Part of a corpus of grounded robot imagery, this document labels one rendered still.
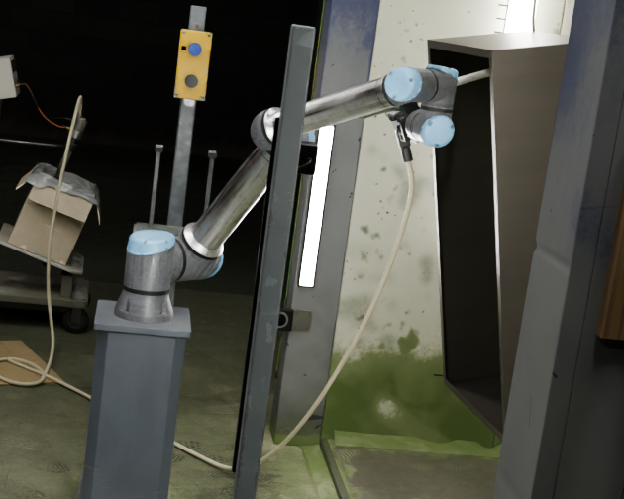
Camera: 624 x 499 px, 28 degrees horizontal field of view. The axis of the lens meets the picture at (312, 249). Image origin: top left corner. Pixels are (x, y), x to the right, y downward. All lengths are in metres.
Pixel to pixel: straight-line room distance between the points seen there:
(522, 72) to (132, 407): 1.60
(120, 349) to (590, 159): 2.38
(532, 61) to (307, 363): 1.73
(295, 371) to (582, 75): 3.10
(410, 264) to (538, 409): 2.90
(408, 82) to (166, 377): 1.30
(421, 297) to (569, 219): 2.99
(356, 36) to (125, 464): 1.77
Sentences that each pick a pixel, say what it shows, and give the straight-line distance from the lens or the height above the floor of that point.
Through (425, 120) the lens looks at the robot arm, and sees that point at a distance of 3.45.
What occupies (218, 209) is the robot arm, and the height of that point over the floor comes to 1.02.
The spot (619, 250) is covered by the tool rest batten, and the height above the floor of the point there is 1.39.
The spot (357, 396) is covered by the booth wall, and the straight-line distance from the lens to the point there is 4.92.
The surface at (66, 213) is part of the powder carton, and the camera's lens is 6.00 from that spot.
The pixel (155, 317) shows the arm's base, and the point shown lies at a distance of 4.00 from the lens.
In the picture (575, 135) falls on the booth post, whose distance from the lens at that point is 1.91.
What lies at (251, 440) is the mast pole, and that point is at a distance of 2.85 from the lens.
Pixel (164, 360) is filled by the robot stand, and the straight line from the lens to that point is 3.98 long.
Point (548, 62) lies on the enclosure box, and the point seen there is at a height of 1.62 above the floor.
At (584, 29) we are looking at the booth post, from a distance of 1.94.
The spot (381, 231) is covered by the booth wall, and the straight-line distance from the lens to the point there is 4.76.
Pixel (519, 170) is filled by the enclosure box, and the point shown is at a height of 1.30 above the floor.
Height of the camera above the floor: 1.67
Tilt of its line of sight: 11 degrees down
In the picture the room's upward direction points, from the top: 8 degrees clockwise
